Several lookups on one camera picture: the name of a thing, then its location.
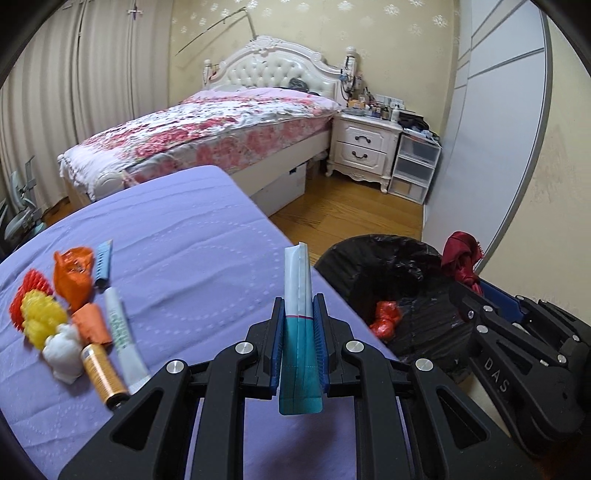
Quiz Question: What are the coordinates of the teal and white packet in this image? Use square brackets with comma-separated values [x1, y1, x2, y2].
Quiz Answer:
[278, 241, 323, 416]

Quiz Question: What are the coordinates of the pink floral bedspread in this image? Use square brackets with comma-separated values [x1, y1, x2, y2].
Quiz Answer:
[60, 88, 342, 185]

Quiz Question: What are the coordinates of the yellow foam fruit net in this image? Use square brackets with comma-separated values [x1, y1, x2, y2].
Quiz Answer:
[21, 291, 70, 349]

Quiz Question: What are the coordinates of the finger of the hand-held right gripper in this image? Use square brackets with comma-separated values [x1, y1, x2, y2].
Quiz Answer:
[450, 281, 591, 460]
[482, 282, 591, 352]

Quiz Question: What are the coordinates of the white tufted bed frame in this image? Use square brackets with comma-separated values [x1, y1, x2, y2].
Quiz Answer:
[58, 36, 354, 217]

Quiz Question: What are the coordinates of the black clothes pile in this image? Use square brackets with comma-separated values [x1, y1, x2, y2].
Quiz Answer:
[397, 111, 432, 132]

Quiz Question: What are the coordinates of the white squeeze tube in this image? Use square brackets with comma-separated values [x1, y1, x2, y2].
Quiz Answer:
[104, 287, 151, 393]

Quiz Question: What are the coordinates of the white device on bedpost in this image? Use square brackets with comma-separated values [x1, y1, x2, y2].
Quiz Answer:
[342, 46, 363, 93]

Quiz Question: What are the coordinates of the red foam fruit net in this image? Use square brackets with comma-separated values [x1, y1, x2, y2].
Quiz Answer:
[9, 270, 55, 330]

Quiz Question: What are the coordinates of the white nightstand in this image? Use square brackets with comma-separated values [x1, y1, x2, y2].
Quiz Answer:
[325, 112, 403, 195]

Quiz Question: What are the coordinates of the clear plastic drawer unit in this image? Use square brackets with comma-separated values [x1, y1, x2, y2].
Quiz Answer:
[388, 131, 443, 206]

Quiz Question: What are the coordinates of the thin rod on wall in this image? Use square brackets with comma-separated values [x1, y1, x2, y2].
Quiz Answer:
[175, 7, 257, 58]

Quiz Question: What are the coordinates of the pile of small nightstand things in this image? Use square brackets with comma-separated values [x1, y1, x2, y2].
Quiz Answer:
[339, 85, 407, 123]

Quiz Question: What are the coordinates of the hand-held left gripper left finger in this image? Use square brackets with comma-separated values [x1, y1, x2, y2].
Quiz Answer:
[58, 296, 284, 480]

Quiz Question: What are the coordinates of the purple table cloth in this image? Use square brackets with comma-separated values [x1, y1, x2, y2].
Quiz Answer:
[0, 165, 402, 480]

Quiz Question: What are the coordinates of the beige curtain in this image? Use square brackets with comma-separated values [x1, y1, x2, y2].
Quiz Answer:
[0, 0, 176, 232]

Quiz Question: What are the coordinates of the grey sliding wardrobe door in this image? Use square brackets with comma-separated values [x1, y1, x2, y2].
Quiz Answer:
[422, 0, 555, 268]

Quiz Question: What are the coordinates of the orange plastic bag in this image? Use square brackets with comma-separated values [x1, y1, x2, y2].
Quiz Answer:
[53, 248, 95, 311]

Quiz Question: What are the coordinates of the white under-bed storage box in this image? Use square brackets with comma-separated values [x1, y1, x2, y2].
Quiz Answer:
[252, 162, 308, 217]

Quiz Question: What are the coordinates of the gold cylindrical bottle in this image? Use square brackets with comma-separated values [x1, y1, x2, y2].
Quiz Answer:
[81, 344, 130, 409]

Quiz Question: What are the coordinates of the black lined waste bin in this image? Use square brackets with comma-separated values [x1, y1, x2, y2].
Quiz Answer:
[314, 234, 481, 384]

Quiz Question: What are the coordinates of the red crumpled plastic ball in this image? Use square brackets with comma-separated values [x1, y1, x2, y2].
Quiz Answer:
[369, 301, 402, 340]

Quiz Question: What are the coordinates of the white tissue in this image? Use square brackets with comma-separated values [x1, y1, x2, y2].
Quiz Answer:
[42, 324, 85, 384]

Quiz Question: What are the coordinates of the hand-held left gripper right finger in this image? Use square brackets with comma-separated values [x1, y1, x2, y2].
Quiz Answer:
[313, 293, 541, 480]

